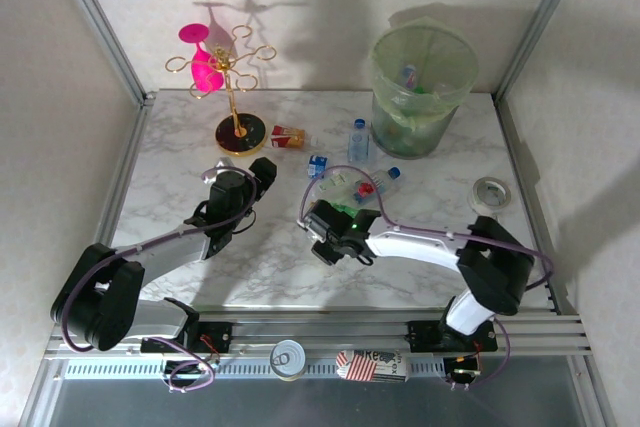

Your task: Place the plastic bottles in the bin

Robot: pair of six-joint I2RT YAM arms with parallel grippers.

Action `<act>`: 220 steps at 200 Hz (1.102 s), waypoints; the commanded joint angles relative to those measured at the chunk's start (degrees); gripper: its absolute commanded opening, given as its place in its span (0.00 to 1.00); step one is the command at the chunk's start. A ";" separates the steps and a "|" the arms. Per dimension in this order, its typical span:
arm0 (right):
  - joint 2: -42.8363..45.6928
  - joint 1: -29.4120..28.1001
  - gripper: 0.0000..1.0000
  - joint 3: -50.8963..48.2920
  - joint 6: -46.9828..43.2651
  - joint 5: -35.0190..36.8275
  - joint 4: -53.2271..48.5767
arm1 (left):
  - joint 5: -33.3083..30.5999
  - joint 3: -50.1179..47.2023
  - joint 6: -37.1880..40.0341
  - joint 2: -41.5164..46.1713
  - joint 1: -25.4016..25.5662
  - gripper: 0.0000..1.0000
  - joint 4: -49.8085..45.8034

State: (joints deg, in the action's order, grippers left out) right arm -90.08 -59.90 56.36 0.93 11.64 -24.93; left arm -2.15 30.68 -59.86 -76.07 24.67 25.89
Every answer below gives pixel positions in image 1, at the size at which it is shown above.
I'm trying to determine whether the clear green-labelled bottle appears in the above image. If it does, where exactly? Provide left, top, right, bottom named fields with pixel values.
left=313, top=169, right=369, bottom=216

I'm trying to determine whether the blue-labelled clear bottle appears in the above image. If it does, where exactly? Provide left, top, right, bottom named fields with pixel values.
left=305, top=154, right=331, bottom=182

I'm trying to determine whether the small red-labelled clear bottle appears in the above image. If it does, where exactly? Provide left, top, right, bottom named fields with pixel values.
left=398, top=64, right=422, bottom=93

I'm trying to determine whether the green plastic bin liner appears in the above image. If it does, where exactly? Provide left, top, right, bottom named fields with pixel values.
left=368, top=16, right=480, bottom=133

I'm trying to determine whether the clear bottle red label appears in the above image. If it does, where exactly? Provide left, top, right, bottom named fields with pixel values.
left=349, top=166, right=404, bottom=204

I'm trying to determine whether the small orange carton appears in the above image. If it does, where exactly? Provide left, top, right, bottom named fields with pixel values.
left=269, top=125, right=322, bottom=151

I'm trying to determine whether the clear bottle blue cap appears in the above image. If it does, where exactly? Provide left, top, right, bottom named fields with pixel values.
left=347, top=118, right=374, bottom=164

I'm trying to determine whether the pink wine glass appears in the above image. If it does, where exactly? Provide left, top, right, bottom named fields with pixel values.
left=178, top=22, right=226, bottom=94

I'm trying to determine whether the white tape roll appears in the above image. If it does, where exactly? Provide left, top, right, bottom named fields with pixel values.
left=467, top=176, right=512, bottom=213

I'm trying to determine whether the silver tin can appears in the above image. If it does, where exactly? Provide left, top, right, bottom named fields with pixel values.
left=269, top=339, right=307, bottom=382

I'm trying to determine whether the red striped printed package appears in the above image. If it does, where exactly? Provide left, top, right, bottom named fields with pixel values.
left=335, top=346, right=412, bottom=384

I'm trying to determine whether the perforated metal strip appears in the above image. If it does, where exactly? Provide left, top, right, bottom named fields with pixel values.
left=63, top=357, right=484, bottom=381

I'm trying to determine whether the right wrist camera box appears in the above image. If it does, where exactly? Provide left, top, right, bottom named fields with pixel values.
left=310, top=240, right=347, bottom=267

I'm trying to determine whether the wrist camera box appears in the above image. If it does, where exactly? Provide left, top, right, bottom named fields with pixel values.
left=248, top=156, right=279, bottom=194
left=310, top=240, right=347, bottom=267

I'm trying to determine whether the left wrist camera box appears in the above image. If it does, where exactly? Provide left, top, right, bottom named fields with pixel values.
left=248, top=156, right=279, bottom=194

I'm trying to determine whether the gold wire glass rack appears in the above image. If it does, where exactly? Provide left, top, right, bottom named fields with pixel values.
left=164, top=24, right=278, bottom=157

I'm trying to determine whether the aluminium frame rail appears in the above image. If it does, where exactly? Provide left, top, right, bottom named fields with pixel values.
left=492, top=94, right=576, bottom=318
left=94, top=94, right=156, bottom=253

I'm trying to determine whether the wide slotted aluminium rail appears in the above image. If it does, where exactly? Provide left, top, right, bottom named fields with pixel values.
left=43, top=314, right=596, bottom=359

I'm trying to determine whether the wire mesh waste bin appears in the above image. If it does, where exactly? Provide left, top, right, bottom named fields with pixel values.
left=370, top=24, right=479, bottom=159

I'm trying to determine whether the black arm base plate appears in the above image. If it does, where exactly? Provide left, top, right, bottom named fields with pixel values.
left=139, top=319, right=234, bottom=354
left=407, top=317, right=499, bottom=353

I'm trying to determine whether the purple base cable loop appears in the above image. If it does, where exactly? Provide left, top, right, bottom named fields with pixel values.
left=155, top=336, right=217, bottom=393
left=446, top=319, right=512, bottom=392

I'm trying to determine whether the aluminium frame post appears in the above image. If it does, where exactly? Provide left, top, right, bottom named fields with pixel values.
left=492, top=0, right=591, bottom=101
left=47, top=0, right=156, bottom=106

